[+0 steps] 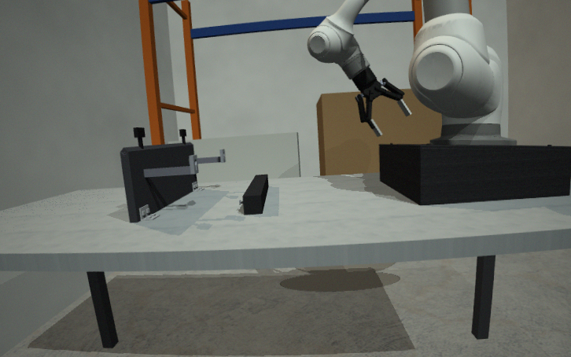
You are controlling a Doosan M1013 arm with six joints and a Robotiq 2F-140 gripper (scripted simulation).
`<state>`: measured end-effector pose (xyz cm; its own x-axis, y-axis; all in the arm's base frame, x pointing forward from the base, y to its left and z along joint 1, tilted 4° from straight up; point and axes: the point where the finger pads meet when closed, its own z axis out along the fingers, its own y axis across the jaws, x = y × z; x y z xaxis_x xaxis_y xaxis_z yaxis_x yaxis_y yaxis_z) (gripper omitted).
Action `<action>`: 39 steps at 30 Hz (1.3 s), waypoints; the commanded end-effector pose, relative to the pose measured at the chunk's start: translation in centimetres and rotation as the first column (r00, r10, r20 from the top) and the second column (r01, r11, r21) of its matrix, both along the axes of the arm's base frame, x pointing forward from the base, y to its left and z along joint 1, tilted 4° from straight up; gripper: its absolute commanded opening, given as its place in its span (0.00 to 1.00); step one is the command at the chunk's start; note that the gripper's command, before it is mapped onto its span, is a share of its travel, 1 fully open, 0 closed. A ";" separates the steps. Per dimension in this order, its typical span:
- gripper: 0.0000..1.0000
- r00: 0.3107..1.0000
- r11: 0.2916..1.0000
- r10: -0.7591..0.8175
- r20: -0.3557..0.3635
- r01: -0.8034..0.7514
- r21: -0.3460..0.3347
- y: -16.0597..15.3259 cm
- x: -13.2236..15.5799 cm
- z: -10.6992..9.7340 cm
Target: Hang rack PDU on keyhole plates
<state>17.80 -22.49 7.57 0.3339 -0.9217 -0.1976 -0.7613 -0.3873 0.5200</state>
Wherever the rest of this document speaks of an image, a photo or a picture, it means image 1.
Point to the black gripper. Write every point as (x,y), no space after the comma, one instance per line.
(367,83)

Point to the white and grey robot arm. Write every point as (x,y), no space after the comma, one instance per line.
(453,73)

